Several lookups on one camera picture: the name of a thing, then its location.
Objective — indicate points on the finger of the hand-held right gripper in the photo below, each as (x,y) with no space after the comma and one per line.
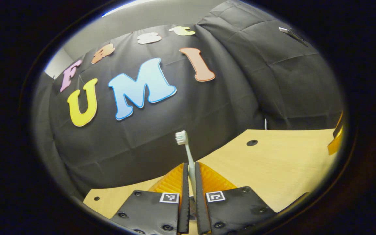
(335,143)

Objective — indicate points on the silver metal clip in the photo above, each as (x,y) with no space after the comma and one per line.
(287,31)

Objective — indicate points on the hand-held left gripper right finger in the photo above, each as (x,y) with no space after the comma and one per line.
(201,212)

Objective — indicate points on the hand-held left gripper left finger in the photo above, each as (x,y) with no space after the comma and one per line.
(184,209)

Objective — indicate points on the wooden desktop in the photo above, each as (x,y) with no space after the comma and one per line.
(289,163)

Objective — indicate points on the white toothbrush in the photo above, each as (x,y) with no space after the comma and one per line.
(182,137)

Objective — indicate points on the black backdrop cloth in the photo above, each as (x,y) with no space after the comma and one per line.
(207,107)

